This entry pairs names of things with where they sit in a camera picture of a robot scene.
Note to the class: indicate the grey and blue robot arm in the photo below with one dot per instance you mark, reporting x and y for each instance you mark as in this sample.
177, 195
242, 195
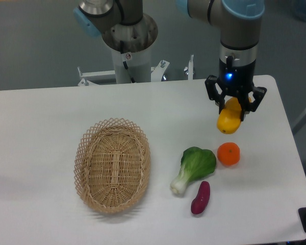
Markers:
128, 31

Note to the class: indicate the purple sweet potato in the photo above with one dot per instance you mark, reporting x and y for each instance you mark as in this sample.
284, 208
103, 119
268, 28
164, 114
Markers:
202, 198

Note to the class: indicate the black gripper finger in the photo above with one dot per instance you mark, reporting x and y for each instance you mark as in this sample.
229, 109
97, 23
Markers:
247, 106
211, 84

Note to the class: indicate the woven wicker basket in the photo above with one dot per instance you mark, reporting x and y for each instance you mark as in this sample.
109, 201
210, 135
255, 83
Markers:
112, 166

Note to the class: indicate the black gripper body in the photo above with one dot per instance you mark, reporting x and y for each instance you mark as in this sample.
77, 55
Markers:
236, 81

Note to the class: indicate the orange tangerine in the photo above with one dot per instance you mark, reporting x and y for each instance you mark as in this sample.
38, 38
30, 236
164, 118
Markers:
228, 153

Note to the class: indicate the green bok choy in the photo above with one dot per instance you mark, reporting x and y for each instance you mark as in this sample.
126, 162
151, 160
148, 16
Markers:
196, 164

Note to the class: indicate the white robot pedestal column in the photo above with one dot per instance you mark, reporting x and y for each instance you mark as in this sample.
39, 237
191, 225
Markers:
132, 67

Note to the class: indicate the white metal base frame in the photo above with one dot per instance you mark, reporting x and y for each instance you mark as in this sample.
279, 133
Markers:
156, 74

